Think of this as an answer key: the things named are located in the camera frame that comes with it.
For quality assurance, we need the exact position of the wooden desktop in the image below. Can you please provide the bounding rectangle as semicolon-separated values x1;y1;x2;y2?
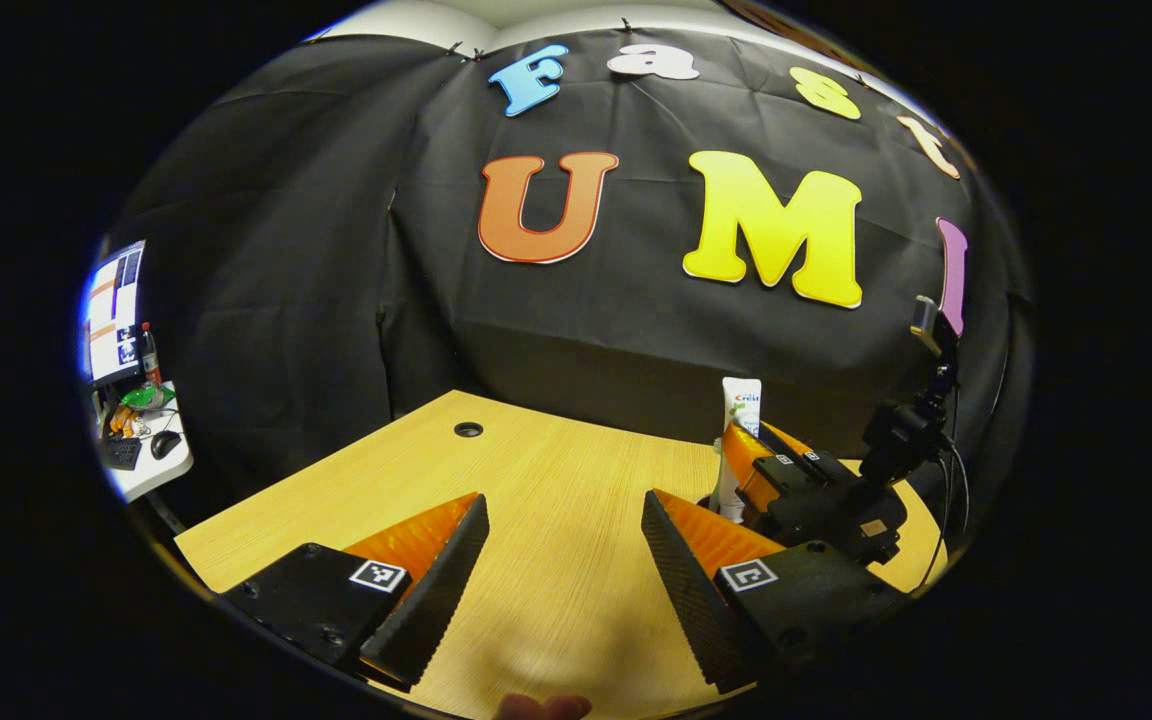
174;390;949;720

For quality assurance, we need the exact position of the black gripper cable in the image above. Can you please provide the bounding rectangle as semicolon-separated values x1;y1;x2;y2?
921;385;969;591

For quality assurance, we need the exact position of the computer monitor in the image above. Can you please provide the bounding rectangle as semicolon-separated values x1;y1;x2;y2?
79;240;147;389

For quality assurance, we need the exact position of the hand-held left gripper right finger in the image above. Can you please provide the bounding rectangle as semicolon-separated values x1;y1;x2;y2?
641;488;914;696

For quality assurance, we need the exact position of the white toothpaste tube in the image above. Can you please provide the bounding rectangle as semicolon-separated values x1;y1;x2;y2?
714;378;764;524

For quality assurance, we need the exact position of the white side desk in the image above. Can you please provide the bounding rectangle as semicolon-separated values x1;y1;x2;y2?
94;380;195;503

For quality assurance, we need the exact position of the black backdrop cloth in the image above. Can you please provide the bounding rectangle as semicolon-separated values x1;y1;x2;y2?
96;25;1037;521

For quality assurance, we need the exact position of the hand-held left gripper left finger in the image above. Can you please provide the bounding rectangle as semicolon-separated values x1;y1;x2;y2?
221;492;491;691

